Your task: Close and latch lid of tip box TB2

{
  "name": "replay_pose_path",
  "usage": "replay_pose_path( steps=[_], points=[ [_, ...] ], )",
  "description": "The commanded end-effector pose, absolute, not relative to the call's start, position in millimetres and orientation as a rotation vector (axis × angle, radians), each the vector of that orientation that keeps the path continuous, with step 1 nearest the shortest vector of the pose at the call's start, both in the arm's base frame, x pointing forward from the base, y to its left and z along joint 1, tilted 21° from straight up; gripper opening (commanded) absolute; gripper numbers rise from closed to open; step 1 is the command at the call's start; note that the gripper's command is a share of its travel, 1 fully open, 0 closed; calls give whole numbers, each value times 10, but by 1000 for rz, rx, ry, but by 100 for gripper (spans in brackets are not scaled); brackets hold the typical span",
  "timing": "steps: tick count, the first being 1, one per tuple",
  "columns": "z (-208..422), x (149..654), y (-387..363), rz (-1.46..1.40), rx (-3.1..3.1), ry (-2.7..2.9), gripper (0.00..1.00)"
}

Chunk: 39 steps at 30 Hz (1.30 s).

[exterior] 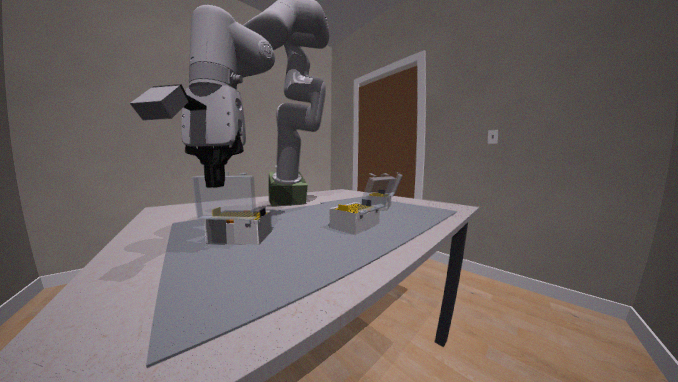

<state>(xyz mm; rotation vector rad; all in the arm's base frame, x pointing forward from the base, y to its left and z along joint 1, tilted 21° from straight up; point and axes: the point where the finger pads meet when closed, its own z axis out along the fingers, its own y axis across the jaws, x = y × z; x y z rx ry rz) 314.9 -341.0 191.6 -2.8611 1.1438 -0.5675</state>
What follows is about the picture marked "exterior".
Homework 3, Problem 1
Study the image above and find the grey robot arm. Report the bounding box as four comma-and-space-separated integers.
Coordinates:
130, 0, 329, 184

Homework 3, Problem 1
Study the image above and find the grey bench mat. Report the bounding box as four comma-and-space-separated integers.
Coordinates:
146, 197, 458, 368

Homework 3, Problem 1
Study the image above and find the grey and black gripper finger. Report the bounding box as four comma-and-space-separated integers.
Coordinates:
210, 129, 244, 188
185, 145, 214, 188

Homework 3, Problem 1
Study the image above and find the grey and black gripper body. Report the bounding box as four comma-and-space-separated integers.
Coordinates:
181, 79, 246, 149

